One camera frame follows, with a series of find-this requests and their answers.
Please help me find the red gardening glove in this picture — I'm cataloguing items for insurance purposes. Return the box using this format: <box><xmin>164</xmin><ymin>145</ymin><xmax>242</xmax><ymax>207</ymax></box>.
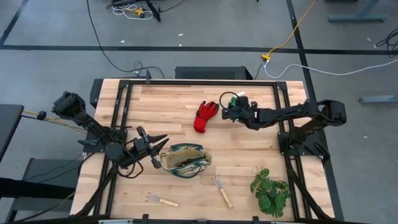
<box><xmin>193</xmin><ymin>100</ymin><xmax>220</xmax><ymax>134</ymax></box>

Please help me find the grey cart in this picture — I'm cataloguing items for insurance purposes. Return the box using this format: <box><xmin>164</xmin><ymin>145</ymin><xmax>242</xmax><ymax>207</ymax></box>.
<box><xmin>4</xmin><ymin>157</ymin><xmax>82</xmax><ymax>223</ymax></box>

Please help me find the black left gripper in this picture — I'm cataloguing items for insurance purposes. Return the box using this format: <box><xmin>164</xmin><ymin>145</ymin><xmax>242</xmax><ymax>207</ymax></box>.
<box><xmin>129</xmin><ymin>126</ymin><xmax>170</xmax><ymax>170</ymax></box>

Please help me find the black cable bundle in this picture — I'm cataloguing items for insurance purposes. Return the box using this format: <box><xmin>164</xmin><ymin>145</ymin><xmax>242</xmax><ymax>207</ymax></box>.
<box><xmin>375</xmin><ymin>28</ymin><xmax>398</xmax><ymax>59</ymax></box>

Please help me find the yellow hanging cable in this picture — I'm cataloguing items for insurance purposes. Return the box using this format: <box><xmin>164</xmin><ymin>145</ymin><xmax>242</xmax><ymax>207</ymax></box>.
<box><xmin>261</xmin><ymin>0</ymin><xmax>317</xmax><ymax>62</ymax></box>

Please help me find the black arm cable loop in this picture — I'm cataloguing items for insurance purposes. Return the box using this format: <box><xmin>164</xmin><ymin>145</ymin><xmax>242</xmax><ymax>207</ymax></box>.
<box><xmin>111</xmin><ymin>146</ymin><xmax>144</xmax><ymax>180</ymax></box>

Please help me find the black side table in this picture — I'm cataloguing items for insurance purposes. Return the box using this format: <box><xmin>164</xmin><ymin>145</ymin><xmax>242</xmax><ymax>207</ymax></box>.
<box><xmin>0</xmin><ymin>104</ymin><xmax>25</xmax><ymax>162</ymax></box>

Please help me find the black floor cable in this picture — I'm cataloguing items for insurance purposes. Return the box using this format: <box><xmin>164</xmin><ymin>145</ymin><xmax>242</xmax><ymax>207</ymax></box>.
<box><xmin>86</xmin><ymin>0</ymin><xmax>165</xmax><ymax>79</ymax></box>

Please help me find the white cable cluster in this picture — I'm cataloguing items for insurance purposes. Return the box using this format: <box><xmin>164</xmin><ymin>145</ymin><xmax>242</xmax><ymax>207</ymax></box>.
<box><xmin>111</xmin><ymin>2</ymin><xmax>155</xmax><ymax>21</ymax></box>

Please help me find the black aluminium table frame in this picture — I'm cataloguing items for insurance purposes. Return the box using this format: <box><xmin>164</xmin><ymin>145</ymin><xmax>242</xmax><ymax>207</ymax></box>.
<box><xmin>70</xmin><ymin>79</ymin><xmax>346</xmax><ymax>224</ymax></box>

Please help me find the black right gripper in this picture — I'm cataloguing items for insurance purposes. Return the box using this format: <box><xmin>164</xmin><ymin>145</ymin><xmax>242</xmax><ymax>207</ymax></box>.
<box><xmin>222</xmin><ymin>95</ymin><xmax>259</xmax><ymax>123</ymax></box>

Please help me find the black stand leg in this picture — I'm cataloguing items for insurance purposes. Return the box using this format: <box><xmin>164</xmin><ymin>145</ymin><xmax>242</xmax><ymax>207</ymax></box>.
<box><xmin>144</xmin><ymin>0</ymin><xmax>162</xmax><ymax>22</ymax></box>

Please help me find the green spray bottle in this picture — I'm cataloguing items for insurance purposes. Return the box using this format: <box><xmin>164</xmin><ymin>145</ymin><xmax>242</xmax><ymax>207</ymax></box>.
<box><xmin>228</xmin><ymin>90</ymin><xmax>247</xmax><ymax>108</ymax></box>

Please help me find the cream and green gardening bag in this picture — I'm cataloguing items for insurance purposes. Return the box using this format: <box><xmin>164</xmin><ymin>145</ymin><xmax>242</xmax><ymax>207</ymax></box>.
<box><xmin>160</xmin><ymin>142</ymin><xmax>213</xmax><ymax>180</ymax></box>

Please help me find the white floor cable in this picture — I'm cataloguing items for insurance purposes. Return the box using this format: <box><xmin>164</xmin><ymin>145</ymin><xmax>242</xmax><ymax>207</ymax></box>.
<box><xmin>263</xmin><ymin>58</ymin><xmax>398</xmax><ymax>79</ymax></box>

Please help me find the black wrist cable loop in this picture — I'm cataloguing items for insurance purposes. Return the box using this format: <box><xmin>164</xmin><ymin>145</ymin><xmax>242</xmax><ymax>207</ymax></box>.
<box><xmin>219</xmin><ymin>91</ymin><xmax>241</xmax><ymax>110</ymax></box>

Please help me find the grey table foot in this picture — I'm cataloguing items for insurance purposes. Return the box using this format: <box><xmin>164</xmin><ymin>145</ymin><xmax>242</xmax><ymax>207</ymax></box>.
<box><xmin>359</xmin><ymin>95</ymin><xmax>398</xmax><ymax>104</ymax></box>

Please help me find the artificial green leafy plant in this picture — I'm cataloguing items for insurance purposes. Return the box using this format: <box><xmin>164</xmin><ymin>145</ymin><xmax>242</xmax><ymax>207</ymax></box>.
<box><xmin>249</xmin><ymin>167</ymin><xmax>292</xmax><ymax>218</ymax></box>

